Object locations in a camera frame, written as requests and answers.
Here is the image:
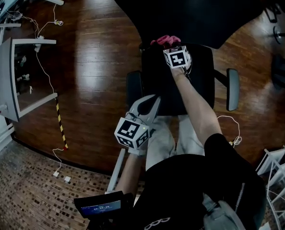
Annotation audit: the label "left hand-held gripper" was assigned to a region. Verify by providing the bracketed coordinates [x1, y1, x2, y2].
[114, 94, 161, 150]

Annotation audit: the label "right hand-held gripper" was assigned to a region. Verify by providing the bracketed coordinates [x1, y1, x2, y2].
[163, 46, 193, 69]

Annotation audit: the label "pink cloth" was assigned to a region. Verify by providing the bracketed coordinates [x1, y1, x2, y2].
[150, 34, 181, 50]

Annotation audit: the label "black office chair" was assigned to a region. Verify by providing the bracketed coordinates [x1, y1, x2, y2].
[110, 0, 264, 116]

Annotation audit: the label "person's left forearm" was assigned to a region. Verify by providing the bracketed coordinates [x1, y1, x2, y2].
[114, 153, 145, 194]

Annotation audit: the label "person's right forearm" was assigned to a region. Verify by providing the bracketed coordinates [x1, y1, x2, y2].
[170, 67, 224, 150]

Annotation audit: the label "person's left hand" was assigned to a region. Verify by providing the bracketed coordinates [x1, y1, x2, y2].
[128, 142, 148, 157]

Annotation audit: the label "person's light grey trousers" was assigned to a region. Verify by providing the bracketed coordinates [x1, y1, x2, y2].
[146, 115, 205, 171]

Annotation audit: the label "person's black shirt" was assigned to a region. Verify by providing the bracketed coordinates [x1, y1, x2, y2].
[132, 133, 268, 230]

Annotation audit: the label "black pole with round base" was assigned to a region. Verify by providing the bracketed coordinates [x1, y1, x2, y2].
[273, 25, 285, 45]

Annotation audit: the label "chest-mounted display device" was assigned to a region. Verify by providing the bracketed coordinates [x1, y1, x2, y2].
[74, 190, 133, 219]

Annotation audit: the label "curved grey desk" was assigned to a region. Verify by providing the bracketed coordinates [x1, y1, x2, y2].
[0, 37, 58, 122]

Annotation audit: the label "grey mount bar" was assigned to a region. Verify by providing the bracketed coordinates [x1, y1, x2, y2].
[106, 149, 126, 194]

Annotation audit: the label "yellow black striped cable cover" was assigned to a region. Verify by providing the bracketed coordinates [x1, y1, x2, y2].
[55, 97, 69, 150]

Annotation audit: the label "white coiled cable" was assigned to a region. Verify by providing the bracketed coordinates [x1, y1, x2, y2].
[216, 115, 243, 149]

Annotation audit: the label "white floor cable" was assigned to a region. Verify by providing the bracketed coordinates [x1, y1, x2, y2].
[24, 0, 69, 177]

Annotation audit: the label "grey shoulder strap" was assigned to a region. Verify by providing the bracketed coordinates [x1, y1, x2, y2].
[202, 193, 246, 230]

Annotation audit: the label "white wire rack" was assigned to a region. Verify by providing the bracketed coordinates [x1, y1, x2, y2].
[255, 145, 285, 230]

